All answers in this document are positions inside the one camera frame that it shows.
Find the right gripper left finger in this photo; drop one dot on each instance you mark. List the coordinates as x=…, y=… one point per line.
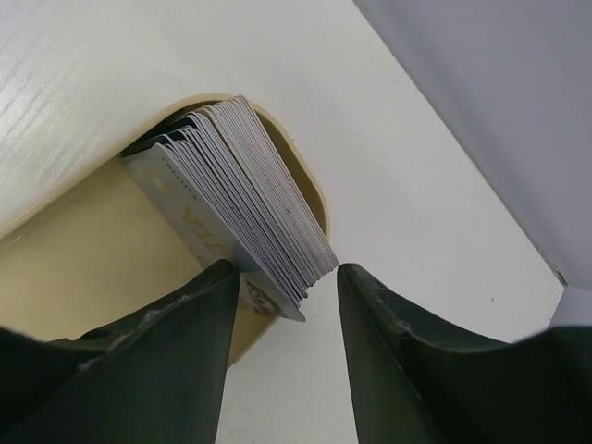
x=156, y=375

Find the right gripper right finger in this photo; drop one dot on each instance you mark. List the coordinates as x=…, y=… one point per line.
x=417, y=378

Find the silver VIP credit card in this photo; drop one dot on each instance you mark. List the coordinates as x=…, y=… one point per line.
x=211, y=229

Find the tan oval cardboard tray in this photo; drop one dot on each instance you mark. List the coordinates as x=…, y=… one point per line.
x=100, y=252

